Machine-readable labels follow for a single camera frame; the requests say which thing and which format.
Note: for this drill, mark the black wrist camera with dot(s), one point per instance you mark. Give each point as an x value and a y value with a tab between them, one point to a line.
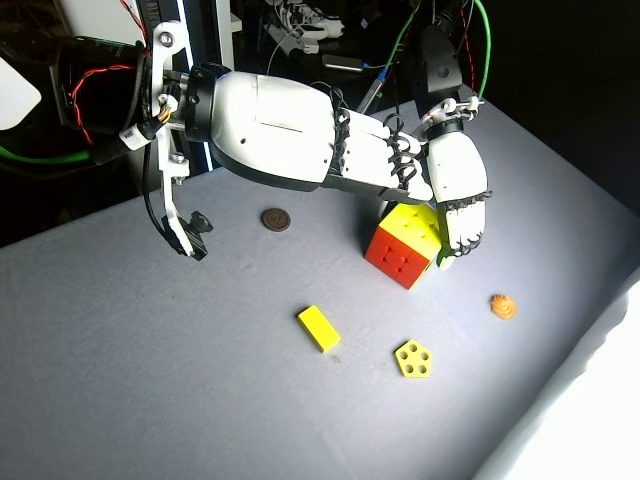
195	240

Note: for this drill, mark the grey flat device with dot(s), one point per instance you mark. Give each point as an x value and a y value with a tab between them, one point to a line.
342	62

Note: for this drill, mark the yellow pentagon block with holes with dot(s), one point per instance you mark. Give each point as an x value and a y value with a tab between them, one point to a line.
413	359

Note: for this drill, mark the yellow rectangular block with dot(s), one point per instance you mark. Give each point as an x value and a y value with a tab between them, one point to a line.
319	327

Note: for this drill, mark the white pen-shaped tool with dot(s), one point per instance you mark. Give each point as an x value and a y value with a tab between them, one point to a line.
372	95

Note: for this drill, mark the Rubik's cube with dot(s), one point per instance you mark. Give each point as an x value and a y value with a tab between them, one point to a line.
395	255

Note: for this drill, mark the brown round cookie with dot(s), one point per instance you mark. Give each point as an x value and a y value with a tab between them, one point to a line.
275	220

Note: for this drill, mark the grey table cloth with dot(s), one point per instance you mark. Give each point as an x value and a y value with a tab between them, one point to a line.
150	375

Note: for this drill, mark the orange swirl toy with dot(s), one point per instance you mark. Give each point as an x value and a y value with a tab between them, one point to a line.
504	307

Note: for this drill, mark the white spare robot hand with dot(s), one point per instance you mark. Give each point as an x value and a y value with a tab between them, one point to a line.
320	25

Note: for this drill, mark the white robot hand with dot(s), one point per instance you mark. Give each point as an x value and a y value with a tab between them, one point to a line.
275	130
457	165

